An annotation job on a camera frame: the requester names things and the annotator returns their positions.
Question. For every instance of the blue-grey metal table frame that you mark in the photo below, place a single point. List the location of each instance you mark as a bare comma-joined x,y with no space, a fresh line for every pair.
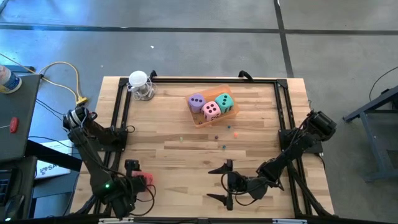
372,143

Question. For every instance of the white printed box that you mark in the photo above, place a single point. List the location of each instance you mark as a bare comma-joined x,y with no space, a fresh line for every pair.
53,161

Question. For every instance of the black aluminium table frame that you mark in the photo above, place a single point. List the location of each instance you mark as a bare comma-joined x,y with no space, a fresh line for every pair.
174,80

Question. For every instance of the orange translucent plastic bin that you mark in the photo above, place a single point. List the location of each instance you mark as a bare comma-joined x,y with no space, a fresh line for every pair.
214,91

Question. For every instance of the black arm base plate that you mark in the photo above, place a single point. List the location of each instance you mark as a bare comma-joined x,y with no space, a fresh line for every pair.
119,146
314,148

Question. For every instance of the large purple foam die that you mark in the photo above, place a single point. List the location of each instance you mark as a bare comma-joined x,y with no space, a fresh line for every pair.
196,103

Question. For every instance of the grey side desk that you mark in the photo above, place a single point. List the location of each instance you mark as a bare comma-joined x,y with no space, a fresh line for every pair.
18,105

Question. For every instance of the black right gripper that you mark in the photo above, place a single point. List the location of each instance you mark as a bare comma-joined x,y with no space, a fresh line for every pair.
247,186

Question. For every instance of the clear jar white lid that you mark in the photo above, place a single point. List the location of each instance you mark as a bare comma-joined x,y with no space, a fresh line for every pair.
138,78

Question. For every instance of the white and blue canister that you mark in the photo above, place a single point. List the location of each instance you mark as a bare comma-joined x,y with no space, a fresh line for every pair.
8,79

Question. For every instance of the large teal foam die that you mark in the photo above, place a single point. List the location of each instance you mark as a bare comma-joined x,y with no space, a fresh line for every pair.
224,103

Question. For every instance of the large pink foam die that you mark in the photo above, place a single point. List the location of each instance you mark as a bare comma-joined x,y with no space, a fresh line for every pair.
211,111

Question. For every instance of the large red foam die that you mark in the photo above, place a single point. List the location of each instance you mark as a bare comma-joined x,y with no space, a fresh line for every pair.
148,178

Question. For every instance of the red emergency button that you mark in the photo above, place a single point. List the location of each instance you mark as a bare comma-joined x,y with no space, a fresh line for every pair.
13,124

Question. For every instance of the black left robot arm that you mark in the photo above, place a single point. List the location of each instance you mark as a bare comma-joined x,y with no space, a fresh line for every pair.
90,155

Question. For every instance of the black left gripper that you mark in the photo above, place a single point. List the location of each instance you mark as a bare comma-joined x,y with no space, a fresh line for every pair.
132,186

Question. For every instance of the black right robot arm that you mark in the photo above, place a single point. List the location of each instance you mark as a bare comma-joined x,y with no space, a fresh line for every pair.
280,161

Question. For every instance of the black electronics box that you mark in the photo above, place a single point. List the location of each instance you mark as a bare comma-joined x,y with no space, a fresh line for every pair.
12,186

